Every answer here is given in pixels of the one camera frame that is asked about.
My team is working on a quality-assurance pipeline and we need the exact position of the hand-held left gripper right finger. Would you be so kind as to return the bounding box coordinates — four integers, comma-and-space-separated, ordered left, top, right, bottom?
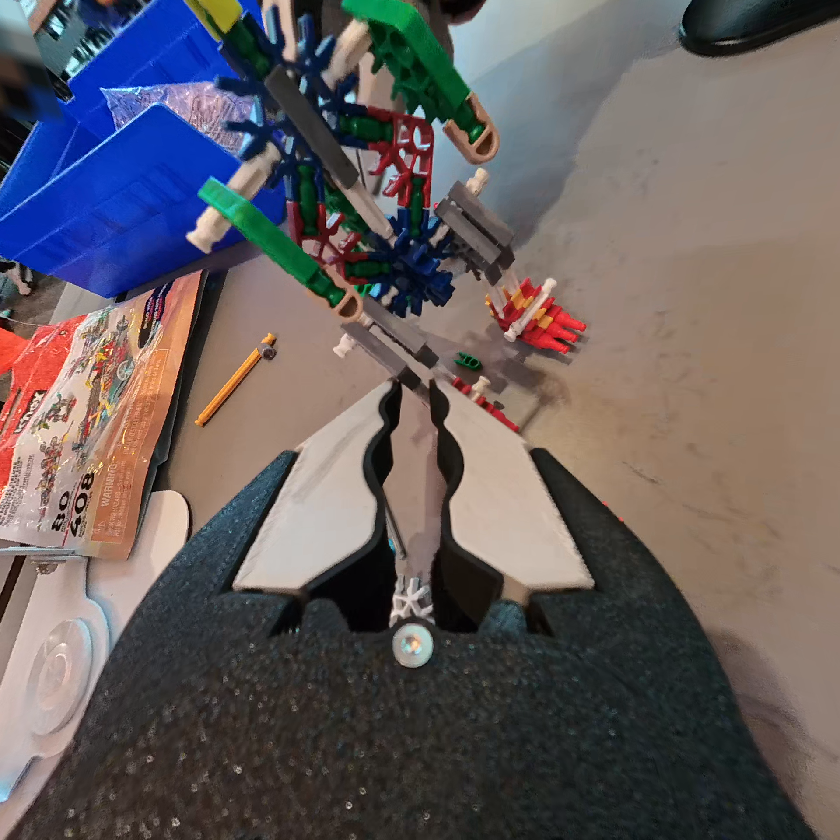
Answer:
428, 379, 596, 601

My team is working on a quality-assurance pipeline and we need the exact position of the white snowflake connector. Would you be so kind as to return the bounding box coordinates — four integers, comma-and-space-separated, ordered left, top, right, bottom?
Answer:
388, 576, 435, 626

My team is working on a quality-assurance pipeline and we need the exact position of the thin dark grey rod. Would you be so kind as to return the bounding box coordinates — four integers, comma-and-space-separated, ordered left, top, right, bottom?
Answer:
382, 495, 409, 562

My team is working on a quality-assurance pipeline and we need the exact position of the clear suction cup mount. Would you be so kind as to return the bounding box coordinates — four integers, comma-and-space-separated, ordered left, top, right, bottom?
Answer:
25, 616, 111, 737

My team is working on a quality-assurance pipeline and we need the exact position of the blue storage bin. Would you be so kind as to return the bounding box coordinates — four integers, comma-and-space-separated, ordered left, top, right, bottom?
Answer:
0, 0, 293, 299

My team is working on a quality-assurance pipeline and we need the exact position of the long orange rod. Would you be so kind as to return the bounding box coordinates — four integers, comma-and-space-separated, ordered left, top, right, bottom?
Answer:
195, 341, 263, 429

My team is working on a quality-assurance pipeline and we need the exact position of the clear plastic wrap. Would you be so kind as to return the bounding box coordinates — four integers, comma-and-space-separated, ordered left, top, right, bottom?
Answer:
100, 80, 265, 158

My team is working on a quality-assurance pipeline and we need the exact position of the colourful construction toy model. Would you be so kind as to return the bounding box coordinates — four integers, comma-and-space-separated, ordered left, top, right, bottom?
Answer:
185, 0, 589, 434

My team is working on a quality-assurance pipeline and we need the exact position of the black glossy object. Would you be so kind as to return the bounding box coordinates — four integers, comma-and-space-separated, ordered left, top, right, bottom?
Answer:
679, 0, 840, 58

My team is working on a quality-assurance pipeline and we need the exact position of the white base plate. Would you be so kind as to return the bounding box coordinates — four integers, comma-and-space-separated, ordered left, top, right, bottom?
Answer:
0, 489, 193, 807

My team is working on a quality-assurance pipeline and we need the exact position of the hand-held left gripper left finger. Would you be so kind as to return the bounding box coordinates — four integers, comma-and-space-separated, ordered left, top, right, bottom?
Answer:
231, 381, 404, 598

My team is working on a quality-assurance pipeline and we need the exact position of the printed toy packaging bag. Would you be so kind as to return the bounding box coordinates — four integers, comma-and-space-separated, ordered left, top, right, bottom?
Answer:
0, 269, 210, 563

